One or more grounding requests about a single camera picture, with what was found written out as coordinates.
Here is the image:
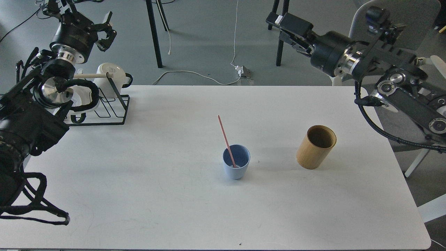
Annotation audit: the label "black table legs right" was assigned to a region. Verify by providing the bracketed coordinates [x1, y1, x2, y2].
[272, 0, 290, 67]

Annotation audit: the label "white power plug adapter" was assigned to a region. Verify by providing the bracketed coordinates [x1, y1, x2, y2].
[230, 62, 252, 79]

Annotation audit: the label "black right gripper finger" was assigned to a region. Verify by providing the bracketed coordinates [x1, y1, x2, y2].
[279, 31, 312, 57]
[266, 13, 314, 39]

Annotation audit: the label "grey office chair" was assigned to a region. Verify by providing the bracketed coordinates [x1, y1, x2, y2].
[349, 0, 441, 178]

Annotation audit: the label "blue plastic cup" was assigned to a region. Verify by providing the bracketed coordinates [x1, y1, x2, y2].
[222, 144, 251, 180]

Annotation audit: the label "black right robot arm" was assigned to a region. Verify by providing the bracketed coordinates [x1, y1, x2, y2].
[266, 6, 445, 153]

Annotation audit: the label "black floor cables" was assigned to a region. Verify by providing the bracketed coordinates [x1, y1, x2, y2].
[0, 0, 105, 44]

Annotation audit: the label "black table legs left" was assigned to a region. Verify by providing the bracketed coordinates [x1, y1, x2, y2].
[145, 0, 169, 68]

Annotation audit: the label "pink chopstick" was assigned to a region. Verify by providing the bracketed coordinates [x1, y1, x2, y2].
[217, 115, 236, 168]

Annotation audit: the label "white floor cable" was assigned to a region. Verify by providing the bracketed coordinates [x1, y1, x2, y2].
[152, 0, 241, 86]

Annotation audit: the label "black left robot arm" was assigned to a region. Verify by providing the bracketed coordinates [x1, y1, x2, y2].
[1, 4, 117, 225]

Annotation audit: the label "black table legs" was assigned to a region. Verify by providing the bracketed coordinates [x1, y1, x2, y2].
[145, 0, 169, 68]
[272, 0, 290, 67]

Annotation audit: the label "white plate in rack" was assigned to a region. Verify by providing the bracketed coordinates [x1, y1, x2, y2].
[67, 86, 99, 116]

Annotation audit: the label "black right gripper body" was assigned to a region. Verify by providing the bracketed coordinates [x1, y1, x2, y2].
[310, 31, 354, 77]

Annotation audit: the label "white mug on rack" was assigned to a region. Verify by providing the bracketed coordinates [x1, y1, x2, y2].
[93, 62, 133, 99]

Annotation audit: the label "bamboo cylinder holder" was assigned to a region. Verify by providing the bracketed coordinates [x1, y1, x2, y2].
[296, 124, 337, 170]

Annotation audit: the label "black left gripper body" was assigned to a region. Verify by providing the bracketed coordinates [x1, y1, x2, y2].
[50, 17, 98, 64]

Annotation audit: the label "black wire dish rack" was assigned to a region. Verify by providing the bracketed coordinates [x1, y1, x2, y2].
[64, 73, 130, 127]

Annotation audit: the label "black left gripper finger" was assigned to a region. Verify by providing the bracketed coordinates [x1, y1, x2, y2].
[96, 29, 117, 52]
[92, 11, 113, 32]

